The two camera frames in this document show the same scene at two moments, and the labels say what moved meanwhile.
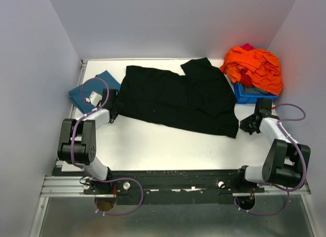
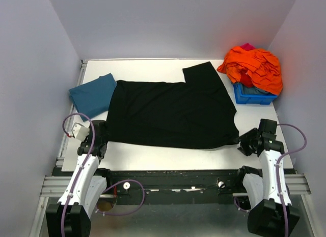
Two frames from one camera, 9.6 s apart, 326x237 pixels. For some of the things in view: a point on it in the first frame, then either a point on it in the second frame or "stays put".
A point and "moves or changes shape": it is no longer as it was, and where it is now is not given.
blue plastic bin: (248, 99) stays put
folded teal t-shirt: (79, 94) stays put
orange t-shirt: (263, 67) stays put
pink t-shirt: (248, 47) stays put
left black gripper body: (116, 106) to (86, 140)
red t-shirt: (245, 79) stays put
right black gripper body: (246, 123) to (247, 140)
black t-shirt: (200, 102) moves or changes shape
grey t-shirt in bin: (253, 90) stays put
